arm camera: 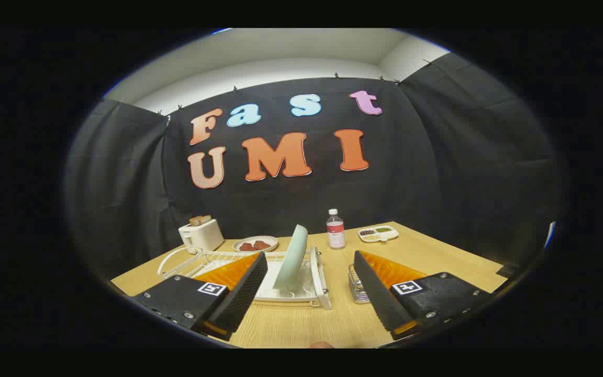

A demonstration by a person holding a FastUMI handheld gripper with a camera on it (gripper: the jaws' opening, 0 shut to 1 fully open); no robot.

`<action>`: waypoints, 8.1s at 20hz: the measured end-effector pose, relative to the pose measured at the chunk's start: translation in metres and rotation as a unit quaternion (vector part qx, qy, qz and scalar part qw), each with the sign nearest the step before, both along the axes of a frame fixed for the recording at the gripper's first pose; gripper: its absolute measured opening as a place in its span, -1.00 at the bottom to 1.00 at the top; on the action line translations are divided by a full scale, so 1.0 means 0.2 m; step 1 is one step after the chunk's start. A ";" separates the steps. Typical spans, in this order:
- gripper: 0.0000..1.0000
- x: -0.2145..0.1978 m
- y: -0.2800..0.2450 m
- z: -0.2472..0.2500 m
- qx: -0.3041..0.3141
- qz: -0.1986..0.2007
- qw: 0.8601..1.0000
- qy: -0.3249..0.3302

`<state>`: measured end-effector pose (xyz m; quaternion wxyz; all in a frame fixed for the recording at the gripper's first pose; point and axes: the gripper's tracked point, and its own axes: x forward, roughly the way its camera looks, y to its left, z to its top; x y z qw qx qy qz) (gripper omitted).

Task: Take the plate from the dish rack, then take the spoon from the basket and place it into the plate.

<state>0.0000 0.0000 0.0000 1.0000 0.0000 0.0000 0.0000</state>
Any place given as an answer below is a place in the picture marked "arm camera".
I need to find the white wire dish rack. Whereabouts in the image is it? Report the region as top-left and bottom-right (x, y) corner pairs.
(157, 246), (332, 311)

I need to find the white round dish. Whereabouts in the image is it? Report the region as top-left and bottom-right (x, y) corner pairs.
(232, 236), (280, 253)

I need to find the light green plate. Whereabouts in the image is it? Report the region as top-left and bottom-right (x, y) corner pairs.
(273, 224), (309, 290)

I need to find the white toaster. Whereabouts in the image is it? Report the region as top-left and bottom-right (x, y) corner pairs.
(178, 218), (225, 254)

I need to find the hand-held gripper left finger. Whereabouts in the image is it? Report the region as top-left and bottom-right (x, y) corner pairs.
(132, 251), (269, 342)

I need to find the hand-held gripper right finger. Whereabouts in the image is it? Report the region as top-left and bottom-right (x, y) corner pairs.
(353, 250), (493, 341)

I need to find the black backdrop cloth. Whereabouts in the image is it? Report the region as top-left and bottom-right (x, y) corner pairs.
(63, 51), (564, 283)

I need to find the clear bottle red label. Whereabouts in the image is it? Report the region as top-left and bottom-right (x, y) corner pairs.
(326, 208), (347, 250)

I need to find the white divided tray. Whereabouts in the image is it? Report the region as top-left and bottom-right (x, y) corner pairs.
(358, 225), (400, 243)

